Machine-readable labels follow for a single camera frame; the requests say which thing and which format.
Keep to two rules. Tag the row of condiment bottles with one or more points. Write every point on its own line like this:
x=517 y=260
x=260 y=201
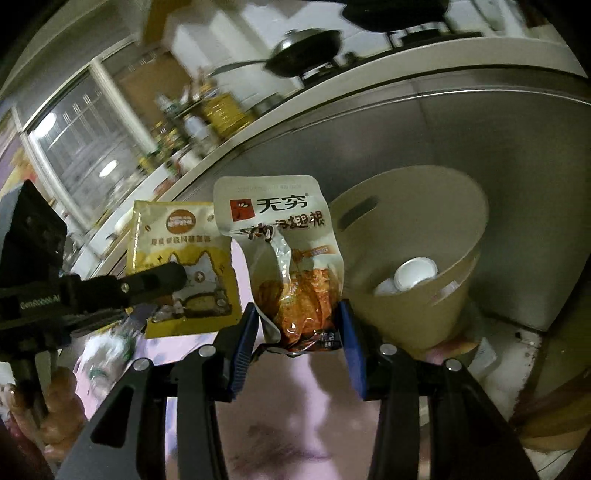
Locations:
x=180 y=134

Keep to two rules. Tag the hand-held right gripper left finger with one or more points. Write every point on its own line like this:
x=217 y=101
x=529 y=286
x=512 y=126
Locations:
x=242 y=355

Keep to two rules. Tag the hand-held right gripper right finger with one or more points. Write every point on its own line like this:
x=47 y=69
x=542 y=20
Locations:
x=353 y=350

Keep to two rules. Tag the pink floral tablecloth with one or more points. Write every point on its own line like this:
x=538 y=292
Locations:
x=295 y=415

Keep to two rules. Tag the beige plastic bin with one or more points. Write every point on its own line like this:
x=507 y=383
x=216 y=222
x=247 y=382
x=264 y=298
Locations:
x=415 y=221

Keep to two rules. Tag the person's left hand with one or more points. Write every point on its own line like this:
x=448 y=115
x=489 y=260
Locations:
x=51 y=406

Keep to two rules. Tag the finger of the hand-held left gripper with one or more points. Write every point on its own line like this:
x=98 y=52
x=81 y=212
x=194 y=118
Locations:
x=138 y=318
x=152 y=279

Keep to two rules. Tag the crumpled clear plastic bottle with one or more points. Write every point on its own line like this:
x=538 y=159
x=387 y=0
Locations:
x=108 y=360

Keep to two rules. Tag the steel kitchen cabinet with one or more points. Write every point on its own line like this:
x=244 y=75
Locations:
x=508 y=161

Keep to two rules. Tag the white orange snack packet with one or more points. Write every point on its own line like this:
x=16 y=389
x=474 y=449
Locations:
x=277 y=221

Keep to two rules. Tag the black wok with steel lid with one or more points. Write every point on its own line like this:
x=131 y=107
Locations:
x=304 y=50

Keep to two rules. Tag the barred window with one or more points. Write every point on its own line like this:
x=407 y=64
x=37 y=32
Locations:
x=92 y=138

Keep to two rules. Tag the gas stove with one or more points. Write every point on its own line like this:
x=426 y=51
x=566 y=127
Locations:
x=415 y=39

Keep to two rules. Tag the yellow cat snack packet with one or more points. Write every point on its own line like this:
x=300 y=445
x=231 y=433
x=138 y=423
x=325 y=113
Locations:
x=184 y=230

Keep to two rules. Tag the large cooking oil bottle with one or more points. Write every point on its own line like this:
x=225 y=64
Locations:
x=224 y=113

